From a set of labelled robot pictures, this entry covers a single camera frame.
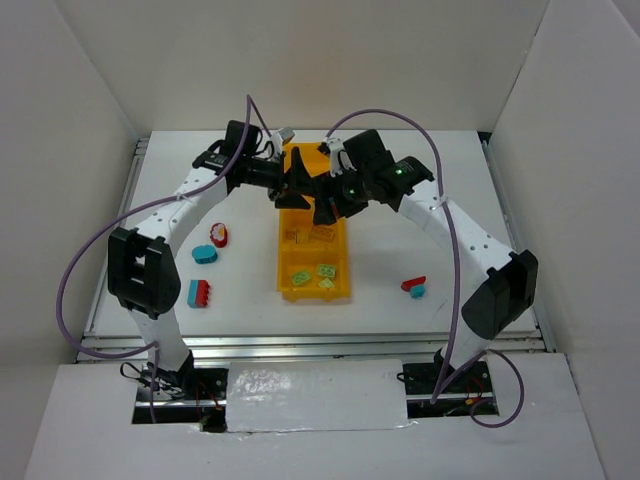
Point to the yellow divided plastic bin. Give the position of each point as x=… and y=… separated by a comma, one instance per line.
x=313, y=261

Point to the red flower lego brick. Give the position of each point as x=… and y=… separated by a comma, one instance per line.
x=219, y=235

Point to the lime green lego brick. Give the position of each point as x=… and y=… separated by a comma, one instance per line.
x=326, y=270

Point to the white foil covered panel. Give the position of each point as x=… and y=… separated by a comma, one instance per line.
x=332, y=395

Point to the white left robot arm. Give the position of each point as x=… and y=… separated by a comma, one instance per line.
x=142, y=273

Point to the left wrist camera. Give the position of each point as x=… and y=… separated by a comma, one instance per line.
x=281, y=138

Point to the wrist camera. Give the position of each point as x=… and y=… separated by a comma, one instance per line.
x=334, y=148
x=281, y=138

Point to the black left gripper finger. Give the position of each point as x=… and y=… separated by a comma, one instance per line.
x=300, y=181
x=292, y=201

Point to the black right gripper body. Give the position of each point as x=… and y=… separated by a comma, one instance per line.
x=329, y=189

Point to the teal small lego brick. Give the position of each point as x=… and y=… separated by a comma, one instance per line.
x=417, y=291

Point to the pale green lego brick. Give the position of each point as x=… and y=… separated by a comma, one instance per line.
x=326, y=283

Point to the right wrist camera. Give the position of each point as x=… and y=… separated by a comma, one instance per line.
x=334, y=148

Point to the red studded lego brick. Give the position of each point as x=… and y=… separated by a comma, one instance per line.
x=202, y=294

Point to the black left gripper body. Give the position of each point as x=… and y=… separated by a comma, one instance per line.
x=291, y=176

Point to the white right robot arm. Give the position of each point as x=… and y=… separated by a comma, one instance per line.
x=402, y=281

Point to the red curved lego brick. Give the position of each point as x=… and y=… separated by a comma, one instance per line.
x=407, y=285

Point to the teal rectangular lego brick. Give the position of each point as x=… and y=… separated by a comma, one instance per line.
x=192, y=296

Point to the lime green lego in bin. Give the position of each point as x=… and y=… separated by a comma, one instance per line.
x=300, y=278

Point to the teal rounded lego brick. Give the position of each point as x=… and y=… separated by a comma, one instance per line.
x=204, y=254

